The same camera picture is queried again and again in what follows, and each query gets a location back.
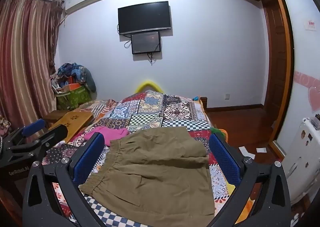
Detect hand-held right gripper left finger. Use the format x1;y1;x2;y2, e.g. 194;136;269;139
22;132;110;227

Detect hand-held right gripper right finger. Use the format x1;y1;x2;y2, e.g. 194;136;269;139
207;132;292;227

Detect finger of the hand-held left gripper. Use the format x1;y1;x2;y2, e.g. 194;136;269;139
2;118;47;147
32;124;69;160

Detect khaki pants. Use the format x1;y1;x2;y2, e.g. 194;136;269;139
78;126;216;225

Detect wooden lap table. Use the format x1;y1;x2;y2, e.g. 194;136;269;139
44;111;94;144

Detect folded pink garment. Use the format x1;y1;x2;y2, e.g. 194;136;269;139
83;126;130;146

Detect green plastic toy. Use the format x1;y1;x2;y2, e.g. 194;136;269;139
210;127;227;138

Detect green patterned storage bag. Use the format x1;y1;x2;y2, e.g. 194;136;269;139
56;84;92;110

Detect striped floral bed sheet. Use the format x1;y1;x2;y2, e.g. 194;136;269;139
72;99;118;127

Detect orange box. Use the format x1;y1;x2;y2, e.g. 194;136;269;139
64;83;83;91

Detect pile of clothes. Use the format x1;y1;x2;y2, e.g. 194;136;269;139
51;62;97;92

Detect striped red curtain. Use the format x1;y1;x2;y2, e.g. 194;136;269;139
0;0;63;137

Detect patchwork bed quilt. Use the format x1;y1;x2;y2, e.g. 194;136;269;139
41;89;250;227

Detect white suitcase with stickers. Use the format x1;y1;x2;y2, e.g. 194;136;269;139
282;114;320;205

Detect yellow curved headboard cushion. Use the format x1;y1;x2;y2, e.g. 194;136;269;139
136;80;162;94

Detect wooden door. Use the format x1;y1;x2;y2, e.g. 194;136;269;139
262;0;288;140

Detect pink heart wall sticker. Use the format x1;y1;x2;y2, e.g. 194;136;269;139
294;71;320;113

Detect small black wall monitor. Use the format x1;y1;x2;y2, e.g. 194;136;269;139
131;31;161;54

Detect black wall television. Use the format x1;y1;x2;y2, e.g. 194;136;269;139
118;1;172;35

